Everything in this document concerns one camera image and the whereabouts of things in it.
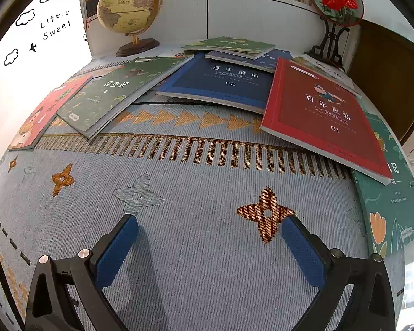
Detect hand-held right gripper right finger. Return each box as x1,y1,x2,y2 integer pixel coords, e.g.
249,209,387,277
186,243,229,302
281,215,397,331

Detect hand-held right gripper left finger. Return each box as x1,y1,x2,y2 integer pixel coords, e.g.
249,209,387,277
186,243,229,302
25,214,139,331

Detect teal green mantis book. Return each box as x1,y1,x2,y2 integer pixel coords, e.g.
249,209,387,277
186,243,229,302
351,102,414,259

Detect red fairy tale book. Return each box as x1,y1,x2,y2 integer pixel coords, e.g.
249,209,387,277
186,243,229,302
260,57,394,186

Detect red cartoon child book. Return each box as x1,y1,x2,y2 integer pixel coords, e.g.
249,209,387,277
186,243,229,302
7,74,94,151

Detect dark green beetle book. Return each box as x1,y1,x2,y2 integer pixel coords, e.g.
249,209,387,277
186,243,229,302
57,55,194,140

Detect white farm painting book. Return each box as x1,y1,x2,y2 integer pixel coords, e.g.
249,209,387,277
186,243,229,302
290,54,363,99

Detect blue fairy tale book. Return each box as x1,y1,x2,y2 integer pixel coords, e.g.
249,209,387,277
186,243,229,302
155,52,276,114

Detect navy blue bird book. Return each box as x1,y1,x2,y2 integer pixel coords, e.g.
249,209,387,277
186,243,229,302
205,49,293,74

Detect white cartoon picture book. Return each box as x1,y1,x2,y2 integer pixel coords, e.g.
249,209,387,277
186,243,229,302
138,49,194,63

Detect green leafy book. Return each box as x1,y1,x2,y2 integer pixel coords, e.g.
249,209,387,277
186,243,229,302
184,36,277,60

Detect brown wooden cabinet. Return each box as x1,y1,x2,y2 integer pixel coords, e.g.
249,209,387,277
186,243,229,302
345,19,414,145

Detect white bookshelf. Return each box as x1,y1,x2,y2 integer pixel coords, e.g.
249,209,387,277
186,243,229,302
78,0,363,59

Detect antique yellow desk globe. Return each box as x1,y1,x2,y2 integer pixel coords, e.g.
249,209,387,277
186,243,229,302
97,0,164,58

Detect red flower embroidered fan ornament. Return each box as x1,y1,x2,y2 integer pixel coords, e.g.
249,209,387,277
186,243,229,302
307,0,364,73

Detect black cloud lettering wall decal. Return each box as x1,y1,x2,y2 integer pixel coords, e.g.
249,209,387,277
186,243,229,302
3,0,73,67

